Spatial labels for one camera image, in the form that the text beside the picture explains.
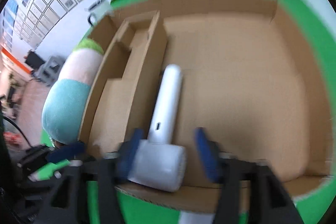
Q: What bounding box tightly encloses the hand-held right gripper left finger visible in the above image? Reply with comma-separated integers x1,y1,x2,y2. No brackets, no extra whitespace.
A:
25,129,144,224

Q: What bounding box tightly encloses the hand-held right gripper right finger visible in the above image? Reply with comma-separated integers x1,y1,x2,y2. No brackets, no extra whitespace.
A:
194,127,303,224

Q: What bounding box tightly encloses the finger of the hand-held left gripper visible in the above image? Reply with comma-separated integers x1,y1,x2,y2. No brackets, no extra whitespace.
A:
51,142,86,160

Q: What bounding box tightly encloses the small narrow cardboard box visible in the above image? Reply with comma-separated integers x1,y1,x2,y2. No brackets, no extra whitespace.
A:
79,10,168,159

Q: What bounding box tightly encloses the white hair dryer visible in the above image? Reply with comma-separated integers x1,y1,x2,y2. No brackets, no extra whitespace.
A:
127,64,187,192

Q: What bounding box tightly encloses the large shallow cardboard box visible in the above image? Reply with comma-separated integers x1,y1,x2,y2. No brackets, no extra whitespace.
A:
79,0,334,214

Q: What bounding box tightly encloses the plush toy with green hair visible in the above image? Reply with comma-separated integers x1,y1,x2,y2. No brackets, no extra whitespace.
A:
42,38,105,144

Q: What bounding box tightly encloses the white rectangular device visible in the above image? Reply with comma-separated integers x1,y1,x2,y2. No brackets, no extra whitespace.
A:
178,212,214,224

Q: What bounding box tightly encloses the grey plastic stool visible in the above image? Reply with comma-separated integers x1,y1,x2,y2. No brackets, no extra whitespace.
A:
34,55,65,86

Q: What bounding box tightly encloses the black cabinet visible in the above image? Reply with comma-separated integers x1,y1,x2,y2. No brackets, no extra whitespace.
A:
25,51,45,73

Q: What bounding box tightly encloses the black cable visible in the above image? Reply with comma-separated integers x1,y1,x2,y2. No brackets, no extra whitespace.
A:
0,114,33,149

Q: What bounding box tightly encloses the mug with black handle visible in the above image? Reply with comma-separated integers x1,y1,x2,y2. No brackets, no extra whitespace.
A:
88,0,111,27

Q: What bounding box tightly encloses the blue wall poster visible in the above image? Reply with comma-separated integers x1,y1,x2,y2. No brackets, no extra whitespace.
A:
6,0,19,18

